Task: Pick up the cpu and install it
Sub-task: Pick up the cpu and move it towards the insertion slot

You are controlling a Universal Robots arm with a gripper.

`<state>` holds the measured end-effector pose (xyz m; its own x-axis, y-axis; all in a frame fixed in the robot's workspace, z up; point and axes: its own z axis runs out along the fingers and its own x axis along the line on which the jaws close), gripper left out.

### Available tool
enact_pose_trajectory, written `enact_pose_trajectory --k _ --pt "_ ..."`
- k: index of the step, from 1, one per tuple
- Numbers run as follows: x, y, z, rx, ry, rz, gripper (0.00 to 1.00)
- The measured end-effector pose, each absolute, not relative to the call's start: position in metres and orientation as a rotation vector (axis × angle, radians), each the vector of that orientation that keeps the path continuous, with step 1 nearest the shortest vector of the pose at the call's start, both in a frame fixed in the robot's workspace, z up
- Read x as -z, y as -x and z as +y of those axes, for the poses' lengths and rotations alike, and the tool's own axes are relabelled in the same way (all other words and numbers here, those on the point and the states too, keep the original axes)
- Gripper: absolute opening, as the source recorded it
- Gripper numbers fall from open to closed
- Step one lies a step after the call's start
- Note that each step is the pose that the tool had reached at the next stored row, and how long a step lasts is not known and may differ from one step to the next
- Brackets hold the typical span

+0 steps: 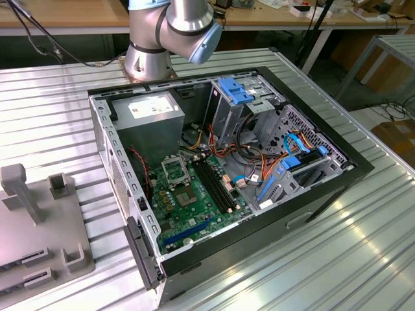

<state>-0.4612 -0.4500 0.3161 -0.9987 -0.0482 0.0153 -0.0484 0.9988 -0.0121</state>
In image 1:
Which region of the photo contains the orange red power wire bundle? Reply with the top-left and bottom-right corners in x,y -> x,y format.
207,124 -> 239,159

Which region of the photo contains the white PSU label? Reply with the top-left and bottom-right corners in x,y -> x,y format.
128,98 -> 172,119

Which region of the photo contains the green motherboard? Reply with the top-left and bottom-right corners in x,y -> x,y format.
147,151 -> 254,257

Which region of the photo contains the black PC case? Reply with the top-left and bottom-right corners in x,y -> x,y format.
87,65 -> 376,307

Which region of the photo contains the blue drive cage latch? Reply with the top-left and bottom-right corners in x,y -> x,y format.
217,77 -> 256,105

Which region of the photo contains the black camera cable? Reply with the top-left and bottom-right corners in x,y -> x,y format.
6,0 -> 129,69

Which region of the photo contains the orange yellow wire bundle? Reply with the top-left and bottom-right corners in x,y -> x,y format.
259,152 -> 288,182

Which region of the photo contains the black RAM slot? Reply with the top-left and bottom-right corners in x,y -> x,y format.
191,157 -> 227,214
195,157 -> 230,213
200,155 -> 233,211
204,154 -> 237,210

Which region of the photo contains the brown cardboard box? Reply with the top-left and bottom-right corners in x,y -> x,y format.
370,119 -> 415,165

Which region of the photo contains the grey perforated disk bay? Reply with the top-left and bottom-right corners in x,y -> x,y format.
252,103 -> 355,213

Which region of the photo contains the long wooden desk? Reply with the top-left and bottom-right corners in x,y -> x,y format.
0,0 -> 415,76

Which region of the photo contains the yellow black power wire bundle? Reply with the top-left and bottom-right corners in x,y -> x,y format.
184,128 -> 204,152

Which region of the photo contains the slatted side table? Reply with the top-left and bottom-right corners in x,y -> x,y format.
335,34 -> 415,104

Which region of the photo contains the silver socket cover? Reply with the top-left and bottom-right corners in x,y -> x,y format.
161,155 -> 189,188

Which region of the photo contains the grey metal drive cage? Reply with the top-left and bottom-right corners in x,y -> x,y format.
207,75 -> 283,148

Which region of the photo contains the red black twisted wire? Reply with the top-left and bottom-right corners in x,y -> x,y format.
128,147 -> 152,199

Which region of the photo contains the grey power supply unit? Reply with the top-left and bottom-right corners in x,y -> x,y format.
109,91 -> 186,169

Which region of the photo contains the blue plastic carrier rail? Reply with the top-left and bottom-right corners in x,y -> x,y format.
257,168 -> 283,202

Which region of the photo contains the blue expansion slot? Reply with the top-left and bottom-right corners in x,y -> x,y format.
163,217 -> 214,248

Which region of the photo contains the white flat box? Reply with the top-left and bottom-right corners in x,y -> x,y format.
289,5 -> 332,19

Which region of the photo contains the grey parts rack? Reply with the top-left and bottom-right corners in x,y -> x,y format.
0,163 -> 97,294

